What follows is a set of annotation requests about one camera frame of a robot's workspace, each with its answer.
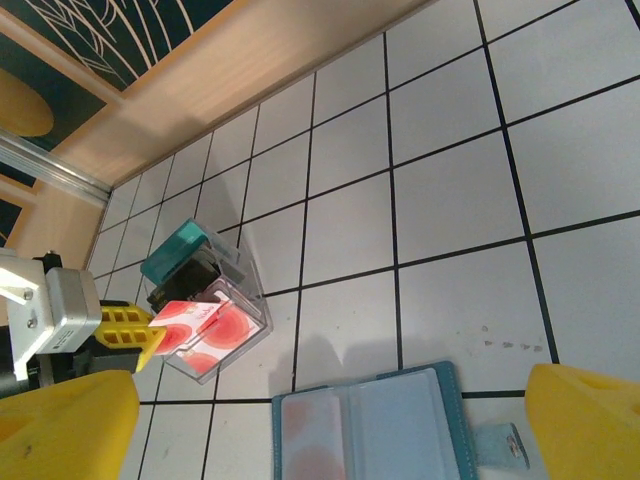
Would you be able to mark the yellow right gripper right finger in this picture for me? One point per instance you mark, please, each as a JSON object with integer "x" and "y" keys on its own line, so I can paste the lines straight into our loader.
{"x": 590, "y": 425}

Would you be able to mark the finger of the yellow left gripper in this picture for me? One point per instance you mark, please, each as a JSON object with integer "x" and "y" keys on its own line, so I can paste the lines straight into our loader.
{"x": 150, "y": 347}
{"x": 125, "y": 325}

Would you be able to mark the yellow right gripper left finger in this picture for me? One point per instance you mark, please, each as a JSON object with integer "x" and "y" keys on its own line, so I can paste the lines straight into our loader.
{"x": 60, "y": 430}

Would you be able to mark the white card red circles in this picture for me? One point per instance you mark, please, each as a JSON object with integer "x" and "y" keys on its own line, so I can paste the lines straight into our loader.
{"x": 187, "y": 312}
{"x": 312, "y": 445}
{"x": 230, "y": 335}

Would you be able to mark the black credit card gold logo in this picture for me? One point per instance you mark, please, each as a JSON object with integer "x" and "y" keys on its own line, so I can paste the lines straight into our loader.
{"x": 185, "y": 285}

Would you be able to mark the teal credit card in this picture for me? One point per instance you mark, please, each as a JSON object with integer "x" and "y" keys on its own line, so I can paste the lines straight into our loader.
{"x": 172, "y": 250}

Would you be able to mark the teal leather card holder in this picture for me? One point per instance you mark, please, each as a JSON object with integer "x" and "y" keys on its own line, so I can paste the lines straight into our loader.
{"x": 395, "y": 430}

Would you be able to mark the clear acrylic card box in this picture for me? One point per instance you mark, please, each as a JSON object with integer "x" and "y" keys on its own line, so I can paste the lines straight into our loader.
{"x": 250, "y": 295}

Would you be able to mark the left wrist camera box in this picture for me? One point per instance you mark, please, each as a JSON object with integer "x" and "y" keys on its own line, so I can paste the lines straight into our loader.
{"x": 65, "y": 310}

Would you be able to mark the aluminium frame post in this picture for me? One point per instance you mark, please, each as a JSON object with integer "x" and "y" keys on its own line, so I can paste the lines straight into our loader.
{"x": 55, "y": 167}

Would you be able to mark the wall panel yellow disc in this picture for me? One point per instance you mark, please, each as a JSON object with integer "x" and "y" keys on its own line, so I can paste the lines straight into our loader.
{"x": 25, "y": 105}

